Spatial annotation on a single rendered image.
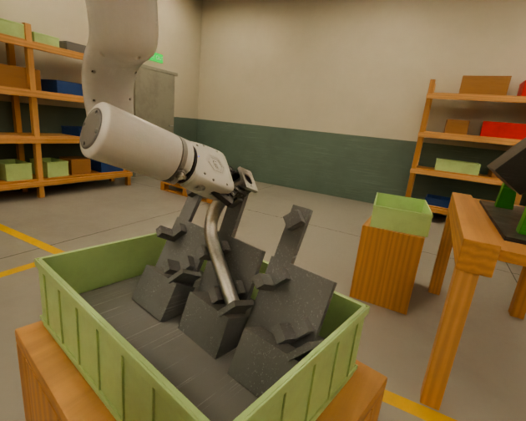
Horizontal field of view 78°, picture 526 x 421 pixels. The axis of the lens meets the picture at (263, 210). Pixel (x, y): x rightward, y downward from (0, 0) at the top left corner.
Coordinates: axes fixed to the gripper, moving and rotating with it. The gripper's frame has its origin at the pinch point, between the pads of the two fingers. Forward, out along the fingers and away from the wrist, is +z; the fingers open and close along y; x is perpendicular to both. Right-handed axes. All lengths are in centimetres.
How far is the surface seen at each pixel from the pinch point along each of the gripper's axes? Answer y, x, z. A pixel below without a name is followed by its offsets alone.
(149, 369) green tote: -31.7, 9.5, -20.8
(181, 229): 1.6, 22.7, 2.7
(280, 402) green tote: -41.0, -1.0, -8.2
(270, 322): -28.4, 5.6, 4.5
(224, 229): -4.8, 10.4, 4.2
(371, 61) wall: 391, -50, 469
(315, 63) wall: 456, 34, 445
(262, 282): -22.2, 1.2, -0.6
